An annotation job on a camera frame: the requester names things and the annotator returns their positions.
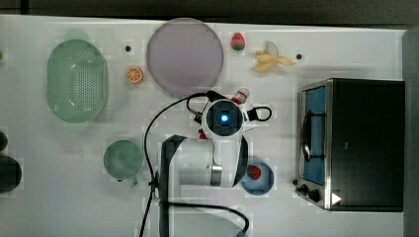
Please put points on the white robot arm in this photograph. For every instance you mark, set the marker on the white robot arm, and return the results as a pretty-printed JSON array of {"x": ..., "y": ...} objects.
[{"x": 218, "y": 159}]

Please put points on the round grey plate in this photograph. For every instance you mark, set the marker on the round grey plate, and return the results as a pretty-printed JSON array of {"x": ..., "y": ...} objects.
[{"x": 184, "y": 56}]

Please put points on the toy strawberry in bowl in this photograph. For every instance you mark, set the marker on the toy strawberry in bowl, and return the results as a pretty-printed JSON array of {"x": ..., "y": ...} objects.
[{"x": 254, "y": 172}]

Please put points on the peeled toy banana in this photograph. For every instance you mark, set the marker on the peeled toy banana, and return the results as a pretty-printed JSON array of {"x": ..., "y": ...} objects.
[{"x": 269, "y": 58}]

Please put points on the toy strawberry on table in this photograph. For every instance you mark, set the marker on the toy strawberry on table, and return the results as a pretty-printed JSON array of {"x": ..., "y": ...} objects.
[{"x": 237, "y": 42}]

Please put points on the blue bowl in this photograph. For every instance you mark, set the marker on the blue bowl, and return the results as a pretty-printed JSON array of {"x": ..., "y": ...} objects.
[{"x": 263, "y": 185}]

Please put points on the toy orange half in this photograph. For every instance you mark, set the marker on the toy orange half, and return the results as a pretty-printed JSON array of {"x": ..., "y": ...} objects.
[{"x": 134, "y": 75}]

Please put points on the green cup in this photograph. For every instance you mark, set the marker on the green cup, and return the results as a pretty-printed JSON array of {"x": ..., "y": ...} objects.
[{"x": 123, "y": 160}]

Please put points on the green perforated colander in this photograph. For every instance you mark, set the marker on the green perforated colander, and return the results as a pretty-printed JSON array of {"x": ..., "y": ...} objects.
[{"x": 77, "y": 81}]

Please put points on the dark round object left edge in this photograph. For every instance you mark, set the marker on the dark round object left edge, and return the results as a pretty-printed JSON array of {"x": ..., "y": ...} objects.
[{"x": 10, "y": 174}]

